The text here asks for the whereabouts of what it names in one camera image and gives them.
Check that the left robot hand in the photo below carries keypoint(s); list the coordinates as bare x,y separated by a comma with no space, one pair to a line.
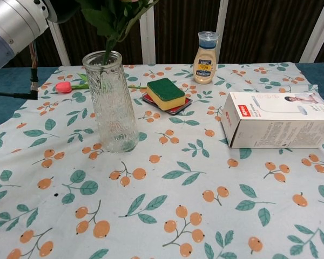
63,10

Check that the pink rose bouquet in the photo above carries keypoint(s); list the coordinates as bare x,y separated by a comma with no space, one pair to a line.
110,21

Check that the clear textured glass vase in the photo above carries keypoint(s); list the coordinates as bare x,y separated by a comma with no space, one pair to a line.
113,108

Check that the single pink tulip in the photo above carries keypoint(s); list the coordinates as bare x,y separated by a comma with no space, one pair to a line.
63,87

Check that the teal table cover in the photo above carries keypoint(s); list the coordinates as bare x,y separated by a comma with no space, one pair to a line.
5,110

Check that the green yellow sponge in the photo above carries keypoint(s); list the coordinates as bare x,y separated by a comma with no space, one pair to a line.
166,93

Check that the flat red box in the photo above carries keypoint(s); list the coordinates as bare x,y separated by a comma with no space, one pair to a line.
182,106

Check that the beige sauce bottle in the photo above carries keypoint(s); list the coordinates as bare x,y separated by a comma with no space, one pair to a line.
205,67

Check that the floral print tablecloth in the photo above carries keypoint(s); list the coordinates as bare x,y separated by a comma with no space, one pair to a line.
178,189

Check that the white desk lamp box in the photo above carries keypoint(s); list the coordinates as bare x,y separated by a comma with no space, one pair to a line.
272,124

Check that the white frame post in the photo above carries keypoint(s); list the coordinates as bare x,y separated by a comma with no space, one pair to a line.
221,21
147,40
317,35
60,46

